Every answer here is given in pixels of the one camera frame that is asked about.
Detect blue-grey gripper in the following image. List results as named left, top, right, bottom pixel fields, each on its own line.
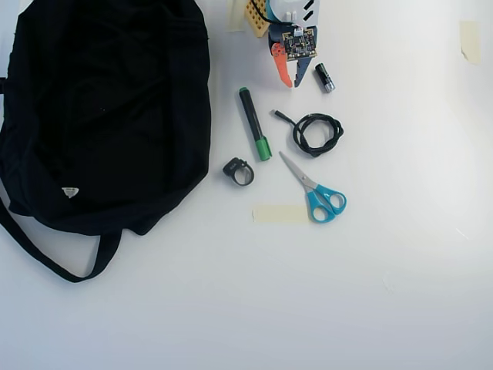
left=267, top=23, right=311, bottom=89

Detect yellow perforated robot base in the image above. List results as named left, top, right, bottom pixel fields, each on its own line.
left=244, top=0, right=271, bottom=40

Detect black fabric bag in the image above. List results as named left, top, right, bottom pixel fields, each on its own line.
left=0, top=0, right=213, bottom=284

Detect small black cylindrical battery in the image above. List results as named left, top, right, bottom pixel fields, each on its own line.
left=314, top=62, right=337, bottom=94

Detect black marker with green cap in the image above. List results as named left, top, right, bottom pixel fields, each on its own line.
left=238, top=86, right=273, bottom=162

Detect narrow beige masking tape strip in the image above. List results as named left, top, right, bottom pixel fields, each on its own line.
left=226, top=0, right=247, bottom=33

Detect wide beige masking tape strip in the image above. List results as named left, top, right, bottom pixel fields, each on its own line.
left=252, top=204, right=310, bottom=225

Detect torn beige masking tape piece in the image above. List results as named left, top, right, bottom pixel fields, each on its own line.
left=458, top=20, right=483, bottom=66

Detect square camera circuit board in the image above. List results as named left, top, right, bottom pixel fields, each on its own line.
left=280, top=26, right=320, bottom=62

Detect black coiled cable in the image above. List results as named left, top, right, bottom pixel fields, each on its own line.
left=271, top=109, right=345, bottom=159

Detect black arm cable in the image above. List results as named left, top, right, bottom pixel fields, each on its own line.
left=250, top=0, right=275, bottom=25

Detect blue handled scissors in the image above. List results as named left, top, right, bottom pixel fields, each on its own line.
left=278, top=150, right=347, bottom=224

